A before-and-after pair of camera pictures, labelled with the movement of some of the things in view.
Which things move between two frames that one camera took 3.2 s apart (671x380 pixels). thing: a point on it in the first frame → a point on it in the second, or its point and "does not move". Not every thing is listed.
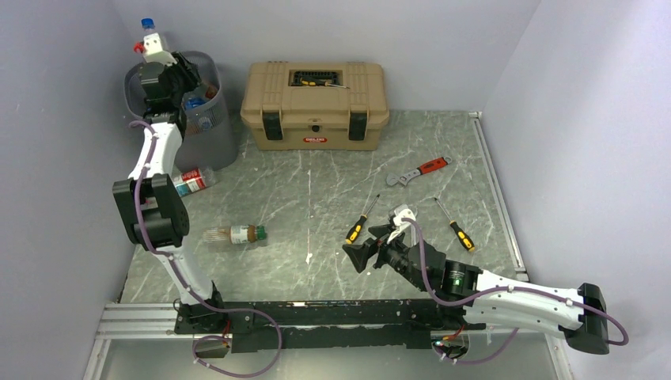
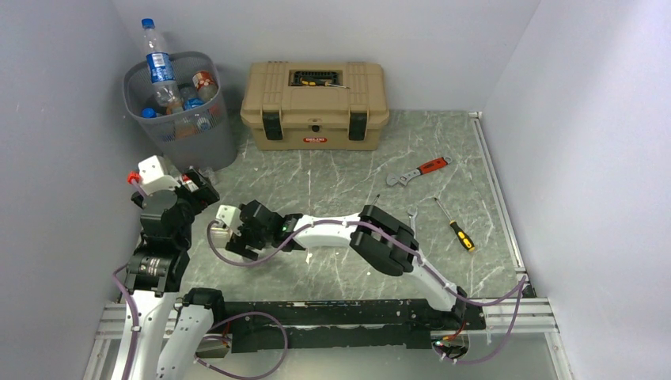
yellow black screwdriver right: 464,238 does not move
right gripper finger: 360,253 → 242,250
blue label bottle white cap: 191,100 does not move
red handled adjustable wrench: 393,179 does not move
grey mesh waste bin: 207,142 does not move
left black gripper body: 182,78 → 191,203
